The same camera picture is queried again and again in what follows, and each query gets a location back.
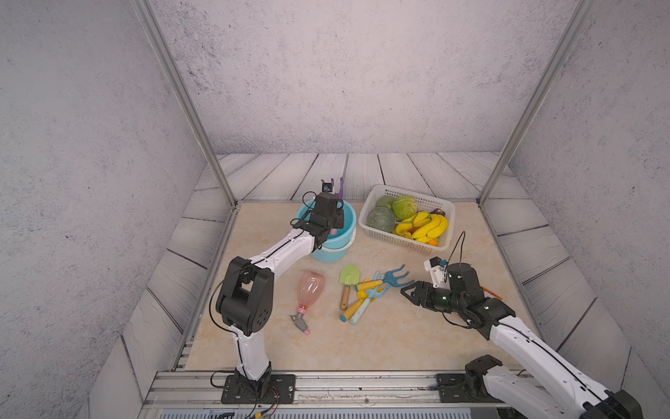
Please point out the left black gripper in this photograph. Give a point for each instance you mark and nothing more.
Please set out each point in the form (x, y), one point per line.
(338, 214)

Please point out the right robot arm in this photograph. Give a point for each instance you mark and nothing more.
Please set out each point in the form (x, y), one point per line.
(556, 389)

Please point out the green trowel wooden handle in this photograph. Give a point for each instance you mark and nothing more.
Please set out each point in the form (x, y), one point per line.
(349, 276)

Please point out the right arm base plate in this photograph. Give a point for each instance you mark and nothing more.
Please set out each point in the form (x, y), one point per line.
(461, 388)

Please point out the yellow shovel blue-tipped handle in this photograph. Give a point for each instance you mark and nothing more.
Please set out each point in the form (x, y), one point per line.
(350, 311)

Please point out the right metal frame post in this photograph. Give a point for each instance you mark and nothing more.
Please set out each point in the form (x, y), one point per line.
(561, 53)

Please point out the front aluminium rail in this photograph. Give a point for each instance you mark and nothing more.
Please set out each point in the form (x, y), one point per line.
(320, 394)

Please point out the metal frame post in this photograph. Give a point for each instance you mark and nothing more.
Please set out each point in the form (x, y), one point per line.
(159, 45)
(561, 53)

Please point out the purple rake pink handle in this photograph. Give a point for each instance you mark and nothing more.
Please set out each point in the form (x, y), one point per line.
(340, 192)

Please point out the orange seed packet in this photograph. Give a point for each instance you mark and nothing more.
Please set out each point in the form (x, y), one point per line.
(492, 294)

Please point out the pink spray bottle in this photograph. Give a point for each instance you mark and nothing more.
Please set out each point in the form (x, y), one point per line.
(312, 285)

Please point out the teal fork yellow handle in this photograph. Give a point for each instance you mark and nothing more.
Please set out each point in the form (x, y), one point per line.
(391, 278)

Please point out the left metal frame post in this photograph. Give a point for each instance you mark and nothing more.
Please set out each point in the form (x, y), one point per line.
(159, 45)

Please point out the light blue rake pale handle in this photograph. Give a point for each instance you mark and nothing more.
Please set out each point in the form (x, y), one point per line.
(368, 291)

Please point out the green cabbage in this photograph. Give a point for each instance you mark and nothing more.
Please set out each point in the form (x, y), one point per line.
(405, 207)

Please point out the netted green melon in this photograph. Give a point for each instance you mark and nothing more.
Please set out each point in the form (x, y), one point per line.
(382, 218)

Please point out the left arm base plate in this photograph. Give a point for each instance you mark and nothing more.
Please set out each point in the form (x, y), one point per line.
(269, 389)

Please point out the light blue plastic bucket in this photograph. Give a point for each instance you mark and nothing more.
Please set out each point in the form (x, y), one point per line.
(337, 244)

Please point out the yellow banana bunch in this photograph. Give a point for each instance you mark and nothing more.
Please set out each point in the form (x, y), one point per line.
(423, 228)

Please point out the smooth green fruit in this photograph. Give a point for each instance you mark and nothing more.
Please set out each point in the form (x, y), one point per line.
(385, 202)

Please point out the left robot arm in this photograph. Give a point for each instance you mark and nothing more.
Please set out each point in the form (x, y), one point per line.
(245, 297)

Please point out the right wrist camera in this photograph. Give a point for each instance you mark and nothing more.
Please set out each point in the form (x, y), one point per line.
(437, 269)

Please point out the white plastic basket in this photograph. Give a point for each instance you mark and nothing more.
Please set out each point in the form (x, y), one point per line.
(425, 203)

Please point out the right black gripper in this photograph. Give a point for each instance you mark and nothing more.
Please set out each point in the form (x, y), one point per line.
(415, 295)

